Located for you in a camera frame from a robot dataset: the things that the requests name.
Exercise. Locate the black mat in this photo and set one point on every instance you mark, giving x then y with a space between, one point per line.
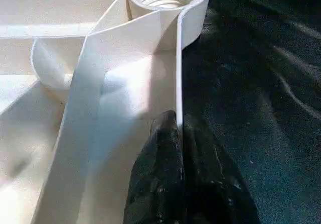
263 96

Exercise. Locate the white plastic table top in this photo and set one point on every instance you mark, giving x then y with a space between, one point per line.
87 96

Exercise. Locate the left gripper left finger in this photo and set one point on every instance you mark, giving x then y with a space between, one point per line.
158 173

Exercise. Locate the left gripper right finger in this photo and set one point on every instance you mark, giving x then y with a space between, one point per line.
213 183

